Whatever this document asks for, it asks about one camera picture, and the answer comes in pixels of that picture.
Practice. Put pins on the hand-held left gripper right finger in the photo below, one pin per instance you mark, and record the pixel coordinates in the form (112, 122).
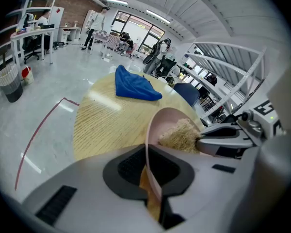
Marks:
(208, 190)

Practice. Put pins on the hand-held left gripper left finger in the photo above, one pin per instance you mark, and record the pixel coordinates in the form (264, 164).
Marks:
(87, 178)

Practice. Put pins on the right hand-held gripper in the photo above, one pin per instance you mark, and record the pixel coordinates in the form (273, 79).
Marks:
(262, 120)

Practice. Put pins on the beige fluffy fibre clump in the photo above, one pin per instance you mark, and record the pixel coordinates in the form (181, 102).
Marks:
(182, 137)

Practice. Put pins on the pink big plate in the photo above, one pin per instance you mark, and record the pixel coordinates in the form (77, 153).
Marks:
(165, 120)

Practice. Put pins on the blue chair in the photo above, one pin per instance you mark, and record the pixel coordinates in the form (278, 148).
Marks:
(188, 93)

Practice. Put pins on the round wooden table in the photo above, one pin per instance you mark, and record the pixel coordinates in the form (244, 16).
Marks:
(106, 125)

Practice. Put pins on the white metal storage rack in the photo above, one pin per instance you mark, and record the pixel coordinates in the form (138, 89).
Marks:
(232, 64)

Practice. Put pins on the black swivel chair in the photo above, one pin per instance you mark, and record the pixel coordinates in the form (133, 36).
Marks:
(167, 65)

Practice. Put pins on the blue cloth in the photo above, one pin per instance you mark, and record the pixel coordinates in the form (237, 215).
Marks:
(133, 86)

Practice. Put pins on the red and white bucket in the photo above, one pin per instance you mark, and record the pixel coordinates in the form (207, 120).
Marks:
(27, 75)

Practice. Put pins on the grey and white trash bin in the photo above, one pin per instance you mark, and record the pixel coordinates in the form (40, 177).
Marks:
(11, 86)

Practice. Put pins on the ceiling light strip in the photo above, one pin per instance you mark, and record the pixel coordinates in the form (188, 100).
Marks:
(116, 1)
(157, 16)

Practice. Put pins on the large black-framed window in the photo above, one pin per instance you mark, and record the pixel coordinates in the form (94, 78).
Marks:
(135, 30)

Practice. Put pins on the black desk chair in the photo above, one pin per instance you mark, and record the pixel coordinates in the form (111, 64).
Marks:
(30, 50)

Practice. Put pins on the checkered table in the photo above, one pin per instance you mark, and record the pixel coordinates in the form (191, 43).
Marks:
(106, 36)

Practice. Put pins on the white cube bookcase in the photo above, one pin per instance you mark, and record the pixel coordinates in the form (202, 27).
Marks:
(89, 18)

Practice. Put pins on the white board with red sticker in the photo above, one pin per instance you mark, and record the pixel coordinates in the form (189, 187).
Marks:
(57, 18)

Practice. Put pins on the white wall desk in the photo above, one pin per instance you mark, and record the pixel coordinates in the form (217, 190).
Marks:
(71, 30)

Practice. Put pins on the white wall shelving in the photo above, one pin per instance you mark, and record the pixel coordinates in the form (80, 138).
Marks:
(34, 8)

